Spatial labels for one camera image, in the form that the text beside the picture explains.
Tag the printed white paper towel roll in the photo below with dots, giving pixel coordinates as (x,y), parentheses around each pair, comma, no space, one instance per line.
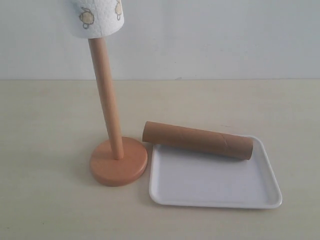
(91,19)

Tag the white rectangular plastic tray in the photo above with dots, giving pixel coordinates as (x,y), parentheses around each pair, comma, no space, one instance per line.
(186,178)

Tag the wooden paper towel holder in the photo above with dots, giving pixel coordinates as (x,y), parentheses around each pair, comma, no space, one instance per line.
(119,160)

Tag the brown cardboard tube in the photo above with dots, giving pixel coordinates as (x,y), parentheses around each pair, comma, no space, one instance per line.
(222,144)

